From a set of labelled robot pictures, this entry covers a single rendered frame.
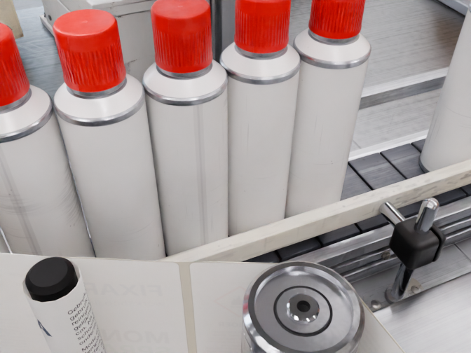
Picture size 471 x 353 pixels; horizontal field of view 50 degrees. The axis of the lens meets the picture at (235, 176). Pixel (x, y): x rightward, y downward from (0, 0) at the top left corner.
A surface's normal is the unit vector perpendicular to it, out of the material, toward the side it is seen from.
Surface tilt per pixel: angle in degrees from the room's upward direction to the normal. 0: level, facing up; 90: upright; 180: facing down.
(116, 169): 90
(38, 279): 0
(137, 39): 90
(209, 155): 90
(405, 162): 0
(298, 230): 90
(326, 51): 42
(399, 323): 0
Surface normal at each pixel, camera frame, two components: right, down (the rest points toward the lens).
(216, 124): 0.76, 0.44
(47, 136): 0.95, 0.21
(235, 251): 0.40, 0.62
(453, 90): -0.89, 0.30
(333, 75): -0.05, 0.67
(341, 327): 0.00, -0.74
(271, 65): 0.23, -0.14
